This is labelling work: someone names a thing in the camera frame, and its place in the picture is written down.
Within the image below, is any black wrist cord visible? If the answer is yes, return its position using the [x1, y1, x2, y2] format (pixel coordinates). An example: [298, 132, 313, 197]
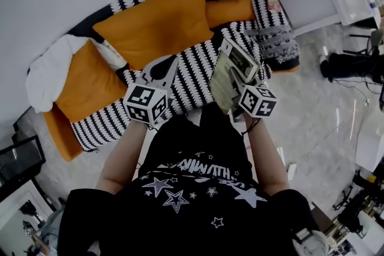
[241, 118, 262, 136]

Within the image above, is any black white striped sofa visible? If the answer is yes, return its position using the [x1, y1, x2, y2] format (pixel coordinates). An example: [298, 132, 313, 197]
[25, 0, 301, 162]

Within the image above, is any black white striped throw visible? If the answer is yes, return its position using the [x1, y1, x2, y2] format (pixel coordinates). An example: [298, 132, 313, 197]
[70, 0, 293, 152]

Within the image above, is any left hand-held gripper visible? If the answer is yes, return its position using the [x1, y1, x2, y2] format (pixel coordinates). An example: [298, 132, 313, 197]
[122, 56, 180, 125]

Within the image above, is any person's left forearm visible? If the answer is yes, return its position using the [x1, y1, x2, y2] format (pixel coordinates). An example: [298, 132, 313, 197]
[95, 119, 151, 194]

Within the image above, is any black bag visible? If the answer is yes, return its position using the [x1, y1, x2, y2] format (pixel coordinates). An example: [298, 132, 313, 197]
[319, 51, 376, 83]

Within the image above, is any grey shoulder strap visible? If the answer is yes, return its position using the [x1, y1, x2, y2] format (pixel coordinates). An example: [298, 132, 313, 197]
[292, 227, 329, 256]

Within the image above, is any white board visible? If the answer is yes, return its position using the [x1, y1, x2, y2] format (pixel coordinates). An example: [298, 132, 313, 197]
[355, 125, 384, 173]

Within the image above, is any small orange cushion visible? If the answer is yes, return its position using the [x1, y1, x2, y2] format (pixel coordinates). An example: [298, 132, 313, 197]
[205, 0, 256, 29]

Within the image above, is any person's right forearm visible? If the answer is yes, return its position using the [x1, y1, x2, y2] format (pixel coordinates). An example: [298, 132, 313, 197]
[242, 116, 290, 196]

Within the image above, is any grey patterned cushion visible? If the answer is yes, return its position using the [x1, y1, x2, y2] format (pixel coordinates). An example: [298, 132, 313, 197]
[244, 27, 301, 65]

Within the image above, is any large orange cushion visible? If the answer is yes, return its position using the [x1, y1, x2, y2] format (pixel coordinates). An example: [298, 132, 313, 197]
[53, 38, 128, 124]
[92, 0, 214, 71]

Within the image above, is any black star print t-shirt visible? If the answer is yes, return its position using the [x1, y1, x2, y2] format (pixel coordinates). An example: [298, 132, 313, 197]
[58, 101, 323, 256]

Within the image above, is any black metal frame rack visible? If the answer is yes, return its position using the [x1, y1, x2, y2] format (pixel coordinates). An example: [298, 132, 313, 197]
[0, 115, 47, 190]

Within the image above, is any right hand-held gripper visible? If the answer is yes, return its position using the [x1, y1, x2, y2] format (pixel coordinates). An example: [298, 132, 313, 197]
[228, 67, 278, 124]

